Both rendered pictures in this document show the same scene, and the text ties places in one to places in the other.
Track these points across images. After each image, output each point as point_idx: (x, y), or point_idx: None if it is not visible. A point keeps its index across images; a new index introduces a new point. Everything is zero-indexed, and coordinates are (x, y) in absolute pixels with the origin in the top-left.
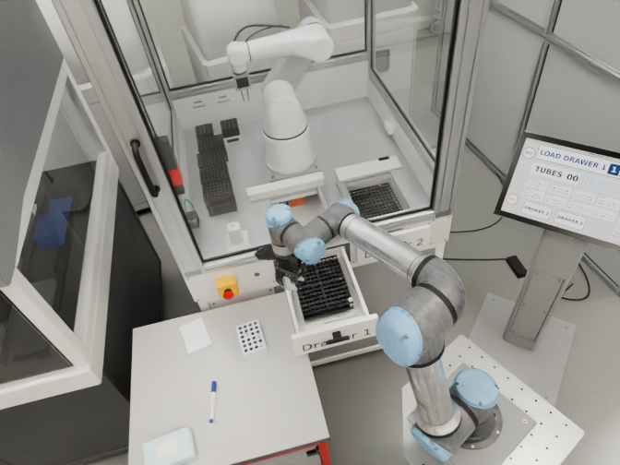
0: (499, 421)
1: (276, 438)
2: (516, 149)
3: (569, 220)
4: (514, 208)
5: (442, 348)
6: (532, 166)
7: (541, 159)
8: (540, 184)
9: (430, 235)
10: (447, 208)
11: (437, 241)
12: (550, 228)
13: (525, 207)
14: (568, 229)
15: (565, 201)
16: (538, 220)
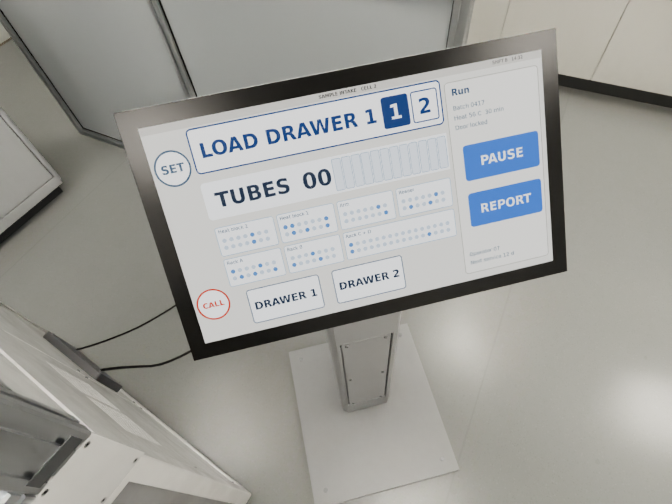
0: None
1: None
2: (133, 173)
3: (369, 281)
4: (233, 321)
5: None
6: (207, 199)
7: (214, 169)
8: (253, 233)
9: (80, 502)
10: (56, 445)
11: (118, 480)
12: (340, 320)
13: (256, 305)
14: (378, 300)
15: (334, 244)
16: (303, 317)
